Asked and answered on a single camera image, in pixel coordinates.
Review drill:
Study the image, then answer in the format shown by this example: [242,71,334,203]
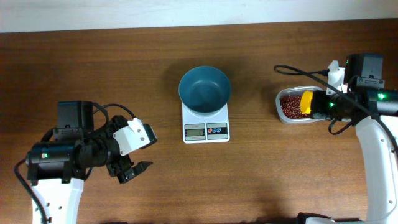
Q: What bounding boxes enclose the yellow plastic measuring scoop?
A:
[300,91,313,114]

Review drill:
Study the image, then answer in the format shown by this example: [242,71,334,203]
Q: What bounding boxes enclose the red adzuki beans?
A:
[280,95,309,119]

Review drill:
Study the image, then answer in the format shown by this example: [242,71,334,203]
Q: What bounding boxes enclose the white digital kitchen scale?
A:
[182,103,230,144]

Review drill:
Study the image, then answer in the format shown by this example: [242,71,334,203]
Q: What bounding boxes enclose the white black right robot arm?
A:
[300,54,397,223]

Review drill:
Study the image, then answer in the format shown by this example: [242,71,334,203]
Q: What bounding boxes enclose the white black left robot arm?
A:
[20,101,157,223]

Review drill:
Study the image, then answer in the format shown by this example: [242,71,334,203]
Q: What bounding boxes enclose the blue plastic bowl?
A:
[178,66,232,114]

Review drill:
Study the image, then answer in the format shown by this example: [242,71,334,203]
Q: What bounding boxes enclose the clear plastic food container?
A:
[275,86,322,124]

